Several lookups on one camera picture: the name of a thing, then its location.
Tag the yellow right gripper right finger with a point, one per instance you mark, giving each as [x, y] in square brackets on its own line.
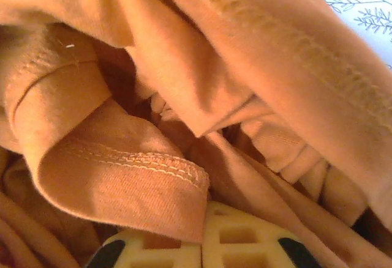
[254, 246]

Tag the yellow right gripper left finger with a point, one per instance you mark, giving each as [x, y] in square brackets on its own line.
[159, 254]

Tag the floral table cover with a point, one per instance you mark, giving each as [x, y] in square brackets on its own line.
[361, 2]

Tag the orange t-shirt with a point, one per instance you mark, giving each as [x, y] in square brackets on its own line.
[171, 81]

